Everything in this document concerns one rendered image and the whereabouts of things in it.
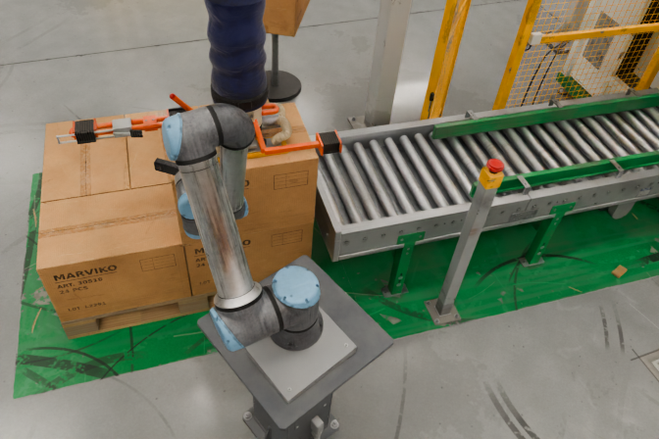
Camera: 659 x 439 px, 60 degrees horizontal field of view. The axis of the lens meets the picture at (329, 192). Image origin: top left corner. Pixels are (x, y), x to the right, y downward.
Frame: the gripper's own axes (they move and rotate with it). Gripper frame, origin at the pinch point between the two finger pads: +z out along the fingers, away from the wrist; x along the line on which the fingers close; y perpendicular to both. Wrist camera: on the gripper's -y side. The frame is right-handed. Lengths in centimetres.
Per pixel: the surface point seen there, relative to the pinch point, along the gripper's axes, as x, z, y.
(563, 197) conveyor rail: -52, -18, 183
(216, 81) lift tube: 19.1, 9.1, 18.1
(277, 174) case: -19.0, -6.1, 38.2
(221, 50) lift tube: 33.7, 6.7, 20.5
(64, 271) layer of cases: -58, -6, -53
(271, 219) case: -45, -6, 36
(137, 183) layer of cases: -53, 37, -20
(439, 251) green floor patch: -107, 3, 136
